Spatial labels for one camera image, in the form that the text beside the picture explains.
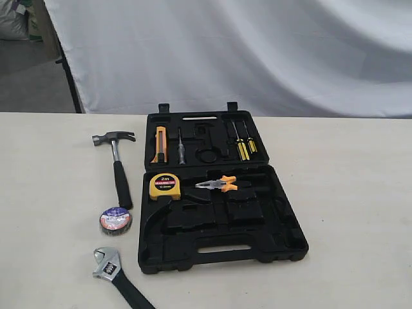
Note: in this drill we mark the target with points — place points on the green white bag background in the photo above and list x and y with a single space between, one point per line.
33 27

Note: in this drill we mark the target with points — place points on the black plastic tool case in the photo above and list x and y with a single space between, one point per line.
209 226

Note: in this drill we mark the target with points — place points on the adjustable wrench black handle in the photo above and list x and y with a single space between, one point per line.
110 269

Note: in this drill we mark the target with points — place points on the pliers with orange handles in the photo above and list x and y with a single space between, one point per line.
224 184

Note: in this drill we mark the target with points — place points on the orange utility knife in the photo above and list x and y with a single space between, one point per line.
160 155

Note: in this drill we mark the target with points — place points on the steel claw hammer black grip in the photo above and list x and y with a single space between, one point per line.
112 138

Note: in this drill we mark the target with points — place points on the long yellow black screwdriver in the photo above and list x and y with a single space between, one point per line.
241 146

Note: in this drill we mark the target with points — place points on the clear voltage tester screwdriver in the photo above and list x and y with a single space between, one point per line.
181 148

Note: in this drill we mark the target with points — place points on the black backdrop stand pole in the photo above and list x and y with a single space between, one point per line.
62 60

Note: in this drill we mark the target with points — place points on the grey sack in background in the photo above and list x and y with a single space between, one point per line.
13 21

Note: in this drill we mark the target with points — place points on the white backdrop cloth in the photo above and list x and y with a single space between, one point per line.
275 58

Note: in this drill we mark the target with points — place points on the black electrical tape roll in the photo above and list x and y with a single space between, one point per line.
115 221

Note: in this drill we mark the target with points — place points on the yellow tape measure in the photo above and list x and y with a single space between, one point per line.
164 184

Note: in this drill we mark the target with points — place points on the short yellow black screwdriver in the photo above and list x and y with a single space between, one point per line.
250 141

